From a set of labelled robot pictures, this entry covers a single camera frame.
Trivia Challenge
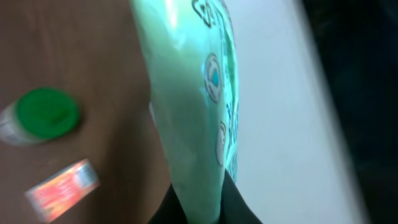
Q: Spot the teal snack packet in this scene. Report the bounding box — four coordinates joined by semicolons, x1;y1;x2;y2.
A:
131;0;239;223

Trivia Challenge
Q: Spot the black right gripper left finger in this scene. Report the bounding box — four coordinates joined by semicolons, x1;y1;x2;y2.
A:
148;184;187;224

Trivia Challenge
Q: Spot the green lid jar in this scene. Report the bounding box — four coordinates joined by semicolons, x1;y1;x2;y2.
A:
1;88;80;146

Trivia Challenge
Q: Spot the orange snack box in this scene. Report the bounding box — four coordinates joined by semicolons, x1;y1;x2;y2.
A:
25;159;100;223

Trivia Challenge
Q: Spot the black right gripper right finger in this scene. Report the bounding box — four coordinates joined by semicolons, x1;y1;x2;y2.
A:
220;170;262;224

